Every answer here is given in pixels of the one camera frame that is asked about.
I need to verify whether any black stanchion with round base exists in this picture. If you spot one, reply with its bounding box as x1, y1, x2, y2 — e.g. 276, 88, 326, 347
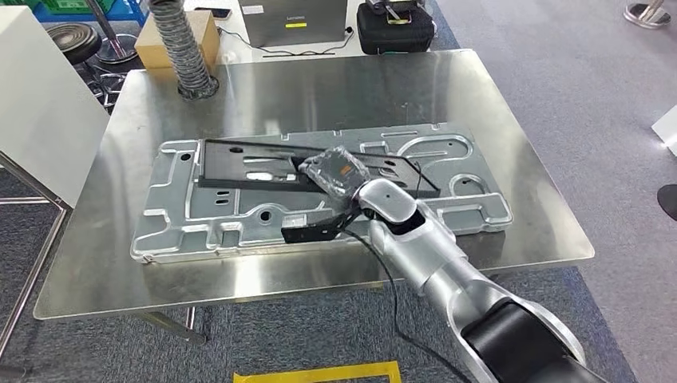
657, 184, 677, 222

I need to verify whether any chrome stanchion base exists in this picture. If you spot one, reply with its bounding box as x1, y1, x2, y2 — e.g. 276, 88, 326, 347
623, 0, 673, 30

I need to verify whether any white cabinet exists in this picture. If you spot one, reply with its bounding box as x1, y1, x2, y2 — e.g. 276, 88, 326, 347
0, 5, 111, 208

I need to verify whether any white wall panel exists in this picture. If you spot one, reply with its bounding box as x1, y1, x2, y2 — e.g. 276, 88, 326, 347
651, 105, 677, 157

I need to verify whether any yellow floor tape square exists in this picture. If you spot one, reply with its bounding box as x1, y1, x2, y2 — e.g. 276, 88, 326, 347
232, 361, 403, 383

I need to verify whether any brown cardboard box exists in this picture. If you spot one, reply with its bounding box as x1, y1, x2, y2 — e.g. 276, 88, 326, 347
134, 9, 222, 73

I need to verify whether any grey ribbed hose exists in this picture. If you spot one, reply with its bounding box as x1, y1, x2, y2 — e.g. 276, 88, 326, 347
148, 0, 220, 101

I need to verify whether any green plastic crate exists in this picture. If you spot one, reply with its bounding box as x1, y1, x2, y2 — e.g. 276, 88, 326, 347
41, 0, 117, 15

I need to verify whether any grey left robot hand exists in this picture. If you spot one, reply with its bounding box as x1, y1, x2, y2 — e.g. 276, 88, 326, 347
297, 146, 371, 207

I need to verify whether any black camera cable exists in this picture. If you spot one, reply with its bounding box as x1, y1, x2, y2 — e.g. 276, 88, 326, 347
343, 230, 472, 383

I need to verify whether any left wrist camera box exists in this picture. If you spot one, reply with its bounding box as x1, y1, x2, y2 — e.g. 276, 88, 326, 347
280, 206, 361, 245

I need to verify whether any white desk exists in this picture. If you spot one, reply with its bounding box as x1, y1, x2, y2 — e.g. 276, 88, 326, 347
182, 0, 371, 67

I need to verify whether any grey laptop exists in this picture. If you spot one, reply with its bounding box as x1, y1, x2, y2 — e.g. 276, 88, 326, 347
238, 0, 349, 49

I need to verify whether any black carrying case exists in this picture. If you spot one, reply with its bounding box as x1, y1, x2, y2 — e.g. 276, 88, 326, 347
357, 1, 436, 56

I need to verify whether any steel side table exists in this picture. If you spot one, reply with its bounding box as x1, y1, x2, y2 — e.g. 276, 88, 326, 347
0, 153, 73, 361

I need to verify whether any black plastic plate frame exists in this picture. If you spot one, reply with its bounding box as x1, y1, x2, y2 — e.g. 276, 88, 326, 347
196, 138, 441, 199

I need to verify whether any chrome round stool base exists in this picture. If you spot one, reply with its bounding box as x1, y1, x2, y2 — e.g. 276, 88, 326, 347
95, 32, 140, 65

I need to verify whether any stamped sheet metal panel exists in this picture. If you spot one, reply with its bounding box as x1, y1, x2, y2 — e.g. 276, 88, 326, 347
129, 122, 514, 266

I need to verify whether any stainless steel workbench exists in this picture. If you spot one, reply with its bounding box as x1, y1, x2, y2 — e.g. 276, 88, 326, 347
32, 49, 596, 345

